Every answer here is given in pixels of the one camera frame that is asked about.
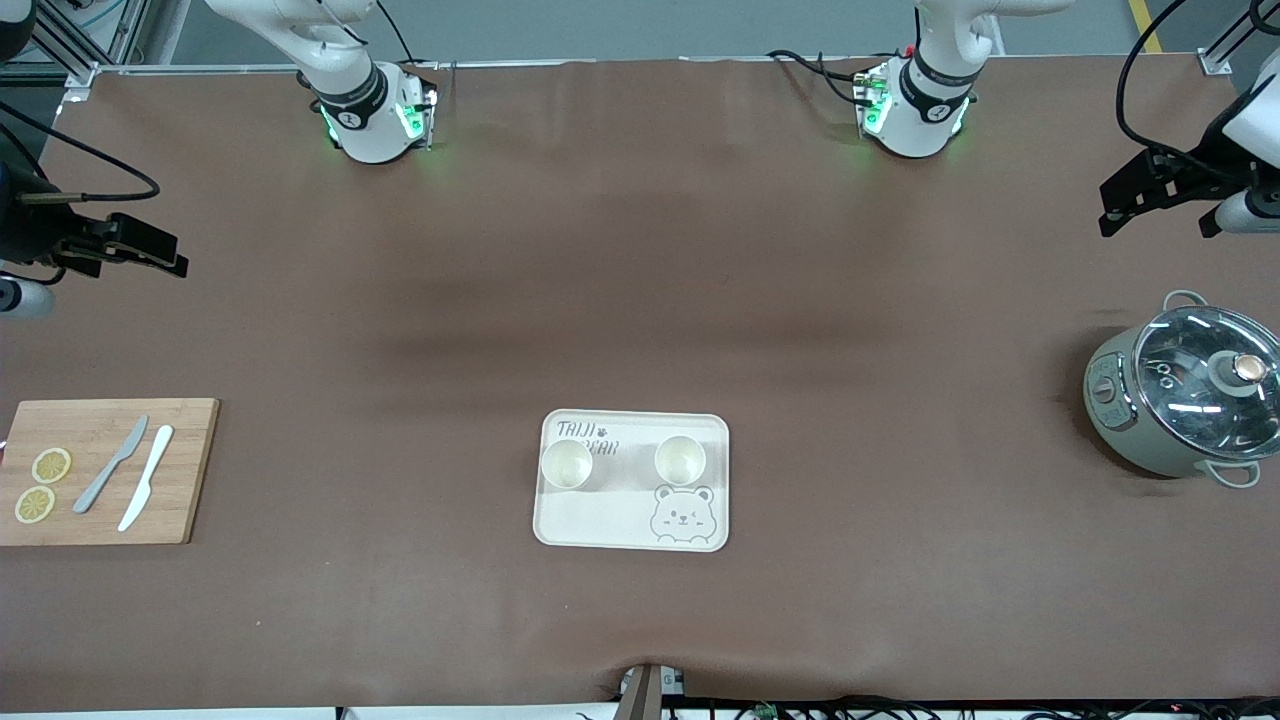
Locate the white plastic cup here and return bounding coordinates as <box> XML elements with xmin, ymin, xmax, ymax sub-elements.
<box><xmin>654</xmin><ymin>435</ymin><xmax>708</xmax><ymax>487</ymax></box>
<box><xmin>540</xmin><ymin>439</ymin><xmax>595</xmax><ymax>491</ymax></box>

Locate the cream bear print tray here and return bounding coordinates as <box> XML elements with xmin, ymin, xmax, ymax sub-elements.
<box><xmin>533</xmin><ymin>409</ymin><xmax>731</xmax><ymax>553</ymax></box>

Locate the glass pot lid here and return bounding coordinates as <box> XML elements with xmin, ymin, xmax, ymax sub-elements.
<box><xmin>1132</xmin><ymin>306</ymin><xmax>1280</xmax><ymax>461</ymax></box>

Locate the wooden cutting board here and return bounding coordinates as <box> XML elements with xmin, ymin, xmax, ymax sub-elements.
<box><xmin>0</xmin><ymin>398</ymin><xmax>220</xmax><ymax>547</ymax></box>

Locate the green electric cooking pot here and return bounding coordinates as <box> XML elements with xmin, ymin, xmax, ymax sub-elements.
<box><xmin>1083</xmin><ymin>290</ymin><xmax>1280</xmax><ymax>489</ymax></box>

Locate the grey plastic knife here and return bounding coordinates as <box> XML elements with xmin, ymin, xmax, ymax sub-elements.
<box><xmin>73</xmin><ymin>415</ymin><xmax>149</xmax><ymax>515</ymax></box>

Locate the white plastic knife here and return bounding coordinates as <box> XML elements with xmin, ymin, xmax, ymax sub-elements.
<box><xmin>118</xmin><ymin>425</ymin><xmax>175</xmax><ymax>533</ymax></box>

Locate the metal table clamp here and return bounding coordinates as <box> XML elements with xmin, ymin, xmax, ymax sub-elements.
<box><xmin>618</xmin><ymin>662</ymin><xmax>687</xmax><ymax>720</ymax></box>

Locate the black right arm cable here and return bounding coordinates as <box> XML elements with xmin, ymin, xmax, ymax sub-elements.
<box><xmin>0</xmin><ymin>100</ymin><xmax>162</xmax><ymax>206</ymax></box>

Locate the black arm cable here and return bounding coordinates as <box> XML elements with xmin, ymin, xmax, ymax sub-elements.
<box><xmin>0</xmin><ymin>100</ymin><xmax>162</xmax><ymax>206</ymax></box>
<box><xmin>1116</xmin><ymin>0</ymin><xmax>1280</xmax><ymax>166</ymax></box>

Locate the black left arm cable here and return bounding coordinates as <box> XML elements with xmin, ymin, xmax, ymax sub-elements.
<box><xmin>1116</xmin><ymin>0</ymin><xmax>1280</xmax><ymax>166</ymax></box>

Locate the aluminium frame profile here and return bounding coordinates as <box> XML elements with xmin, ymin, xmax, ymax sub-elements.
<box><xmin>0</xmin><ymin>0</ymin><xmax>151</xmax><ymax>103</ymax></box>
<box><xmin>1195</xmin><ymin>0</ymin><xmax>1280</xmax><ymax>76</ymax></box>

